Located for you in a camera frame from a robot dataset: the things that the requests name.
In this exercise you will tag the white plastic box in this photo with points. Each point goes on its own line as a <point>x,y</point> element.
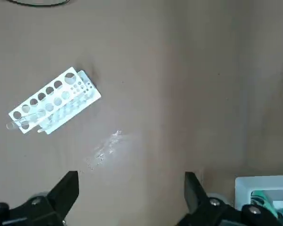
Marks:
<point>240,188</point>

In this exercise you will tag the clear glass test tube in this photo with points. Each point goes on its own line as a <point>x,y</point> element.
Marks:
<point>26,121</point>

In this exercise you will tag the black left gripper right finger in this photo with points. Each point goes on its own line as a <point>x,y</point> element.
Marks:
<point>195,195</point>

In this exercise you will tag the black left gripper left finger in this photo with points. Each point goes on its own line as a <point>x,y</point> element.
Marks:
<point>59,197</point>

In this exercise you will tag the white test tube rack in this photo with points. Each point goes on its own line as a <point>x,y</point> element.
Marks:
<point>95,96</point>

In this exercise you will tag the green microfibre cloth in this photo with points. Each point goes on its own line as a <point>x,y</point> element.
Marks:
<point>261,196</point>

